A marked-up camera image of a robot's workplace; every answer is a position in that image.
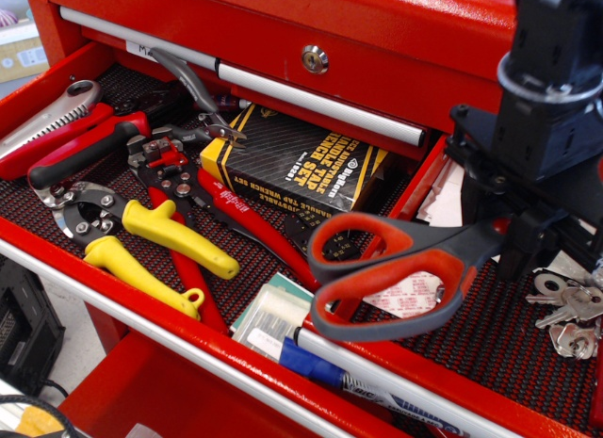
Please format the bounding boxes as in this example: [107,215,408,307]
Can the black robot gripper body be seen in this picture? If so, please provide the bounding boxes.
[447,75,602,259]

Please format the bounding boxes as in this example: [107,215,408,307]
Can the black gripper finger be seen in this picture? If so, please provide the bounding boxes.
[461,162,512,225]
[497,209,565,281]

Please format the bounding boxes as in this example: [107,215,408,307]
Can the orange grey handled scissors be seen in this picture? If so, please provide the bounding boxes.
[308,212,511,342]

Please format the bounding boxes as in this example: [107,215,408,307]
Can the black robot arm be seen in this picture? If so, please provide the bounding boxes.
[447,0,602,280]

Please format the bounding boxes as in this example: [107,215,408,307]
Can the right red open drawer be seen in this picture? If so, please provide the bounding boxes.
[301,134,603,438]

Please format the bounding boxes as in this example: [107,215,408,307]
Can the red open drawer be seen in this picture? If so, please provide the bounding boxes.
[301,134,603,438]
[0,41,422,438]

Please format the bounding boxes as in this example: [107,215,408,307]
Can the silver drawer lock cylinder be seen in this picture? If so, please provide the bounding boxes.
[301,44,329,74]

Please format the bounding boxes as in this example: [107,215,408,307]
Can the left red open drawer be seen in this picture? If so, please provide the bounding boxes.
[0,41,422,438]

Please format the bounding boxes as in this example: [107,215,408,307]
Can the white paper sheets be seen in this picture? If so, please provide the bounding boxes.
[416,160,464,227]

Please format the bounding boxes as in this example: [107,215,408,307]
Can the silver key bunch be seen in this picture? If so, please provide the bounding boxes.
[526,270,602,360]

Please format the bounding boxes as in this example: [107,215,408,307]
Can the white red printed adhesive pad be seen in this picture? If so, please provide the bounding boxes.
[363,271,443,318]

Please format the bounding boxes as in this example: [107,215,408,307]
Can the black crimping pliers head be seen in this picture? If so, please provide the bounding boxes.
[285,210,361,261]

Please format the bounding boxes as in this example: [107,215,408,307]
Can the black yellow tap wrench box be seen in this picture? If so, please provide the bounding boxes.
[200,105,395,218]

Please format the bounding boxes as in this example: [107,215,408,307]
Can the red metal tool chest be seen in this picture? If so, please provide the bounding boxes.
[22,0,603,438]

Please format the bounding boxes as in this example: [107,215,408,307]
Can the clear drill bit case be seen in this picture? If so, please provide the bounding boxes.
[231,273,314,362]

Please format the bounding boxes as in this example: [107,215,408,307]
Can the blue cap BIC marker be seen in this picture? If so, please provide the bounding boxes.
[279,337,470,437]

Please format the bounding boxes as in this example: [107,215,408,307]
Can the small red blue screwdriver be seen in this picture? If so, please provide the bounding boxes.
[213,94,252,111]

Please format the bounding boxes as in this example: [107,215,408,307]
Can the black electronic box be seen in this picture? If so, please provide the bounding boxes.
[1,256,65,396]

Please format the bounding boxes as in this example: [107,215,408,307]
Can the cardboard box with label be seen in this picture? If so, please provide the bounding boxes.
[0,21,49,83]

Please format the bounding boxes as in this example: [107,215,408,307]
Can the grey handled flush cutters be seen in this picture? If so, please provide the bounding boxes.
[151,47,247,149]

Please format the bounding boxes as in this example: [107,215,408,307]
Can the red handled wire stripper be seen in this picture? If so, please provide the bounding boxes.
[125,135,326,335]

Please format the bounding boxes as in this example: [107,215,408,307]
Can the red black handled crimper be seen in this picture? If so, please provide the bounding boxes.
[1,104,151,190]

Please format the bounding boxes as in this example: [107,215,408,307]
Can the yellow handled metal snips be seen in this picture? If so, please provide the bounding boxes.
[35,181,239,320]

